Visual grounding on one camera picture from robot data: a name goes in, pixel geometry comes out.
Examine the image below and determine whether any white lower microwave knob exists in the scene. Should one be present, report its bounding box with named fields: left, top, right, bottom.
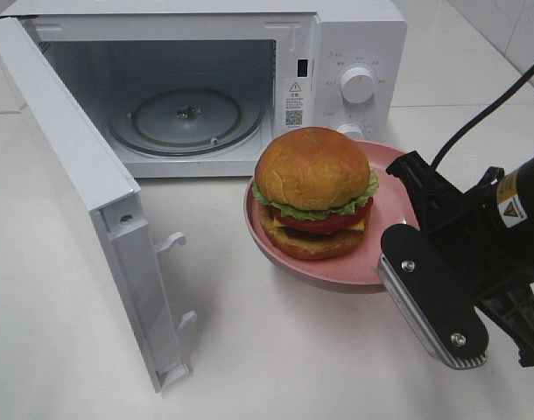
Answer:
left=336, top=123, right=364, bottom=139

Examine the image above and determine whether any pink plate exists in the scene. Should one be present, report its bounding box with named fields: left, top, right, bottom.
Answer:
left=243, top=140, right=418, bottom=289

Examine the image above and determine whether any white upper microwave knob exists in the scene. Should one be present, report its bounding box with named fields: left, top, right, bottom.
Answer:
left=338, top=63, right=376, bottom=104

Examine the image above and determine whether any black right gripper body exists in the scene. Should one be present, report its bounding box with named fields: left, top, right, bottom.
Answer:
left=425, top=168, right=534, bottom=302

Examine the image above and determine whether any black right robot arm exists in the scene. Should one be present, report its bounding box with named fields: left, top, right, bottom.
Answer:
left=378, top=151, right=534, bottom=370

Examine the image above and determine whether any white microwave knob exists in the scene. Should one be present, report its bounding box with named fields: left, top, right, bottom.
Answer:
left=338, top=63, right=376, bottom=104
left=336, top=123, right=364, bottom=139

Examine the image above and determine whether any burger with lettuce tomato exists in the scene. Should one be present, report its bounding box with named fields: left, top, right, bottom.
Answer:
left=251, top=127, right=379, bottom=261

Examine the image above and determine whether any white microwave oven body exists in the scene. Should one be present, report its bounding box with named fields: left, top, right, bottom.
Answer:
left=0, top=1, right=407, bottom=178

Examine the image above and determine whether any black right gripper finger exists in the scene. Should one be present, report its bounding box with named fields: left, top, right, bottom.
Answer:
left=385, top=151, right=463, bottom=232
left=477, top=285, right=534, bottom=368

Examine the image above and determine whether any glass microwave turntable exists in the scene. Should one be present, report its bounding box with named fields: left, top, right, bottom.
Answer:
left=109, top=87, right=263, bottom=157

